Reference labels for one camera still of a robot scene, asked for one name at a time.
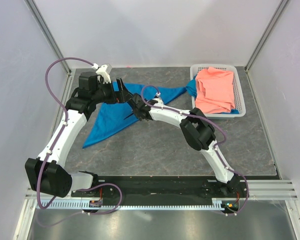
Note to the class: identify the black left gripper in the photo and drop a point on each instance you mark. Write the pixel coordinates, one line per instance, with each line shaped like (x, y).
(123, 94)

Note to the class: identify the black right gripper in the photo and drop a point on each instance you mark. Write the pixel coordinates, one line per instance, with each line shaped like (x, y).
(135, 114)

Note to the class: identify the blue satin napkin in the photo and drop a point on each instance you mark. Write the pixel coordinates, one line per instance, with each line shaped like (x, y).
(113, 118)

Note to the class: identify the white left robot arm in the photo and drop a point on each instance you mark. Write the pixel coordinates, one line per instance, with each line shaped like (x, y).
(46, 173)

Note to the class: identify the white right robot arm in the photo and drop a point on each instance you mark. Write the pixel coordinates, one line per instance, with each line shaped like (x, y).
(198, 131)

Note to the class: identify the blue cloth in basket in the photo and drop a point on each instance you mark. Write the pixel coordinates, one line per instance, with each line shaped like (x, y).
(191, 88)

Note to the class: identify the salmon pink cloth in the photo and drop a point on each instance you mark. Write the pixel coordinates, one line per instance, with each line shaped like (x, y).
(215, 91)

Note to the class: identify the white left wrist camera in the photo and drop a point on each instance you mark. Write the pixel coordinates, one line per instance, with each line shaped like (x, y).
(103, 73)

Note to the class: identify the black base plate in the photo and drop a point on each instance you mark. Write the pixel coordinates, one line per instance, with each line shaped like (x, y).
(164, 190)

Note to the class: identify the white slotted cable duct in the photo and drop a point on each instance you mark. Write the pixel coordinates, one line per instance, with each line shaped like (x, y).
(86, 204)

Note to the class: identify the left aluminium frame post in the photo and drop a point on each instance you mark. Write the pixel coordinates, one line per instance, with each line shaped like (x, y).
(36, 13)

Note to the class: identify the aluminium frame post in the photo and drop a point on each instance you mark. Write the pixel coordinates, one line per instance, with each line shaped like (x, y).
(281, 7)
(36, 13)

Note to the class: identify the aluminium front rail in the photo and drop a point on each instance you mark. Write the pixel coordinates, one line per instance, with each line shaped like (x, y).
(259, 187)

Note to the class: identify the right aluminium frame post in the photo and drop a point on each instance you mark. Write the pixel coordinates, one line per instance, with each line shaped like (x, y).
(281, 7)

